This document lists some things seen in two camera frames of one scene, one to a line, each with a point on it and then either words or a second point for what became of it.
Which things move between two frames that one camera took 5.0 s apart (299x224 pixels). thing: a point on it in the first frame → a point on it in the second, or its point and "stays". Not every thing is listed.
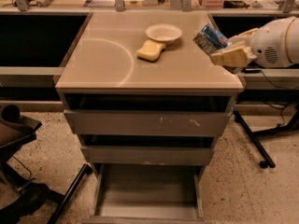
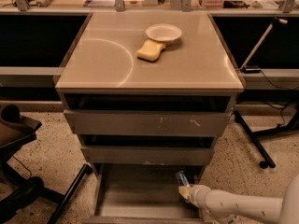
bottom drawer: [143, 193] stays
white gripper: [269, 44] → [197, 194]
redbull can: [210, 39] → [182, 179]
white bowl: [164, 32] stays
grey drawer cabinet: [139, 92] stays
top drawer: [148, 122] stays
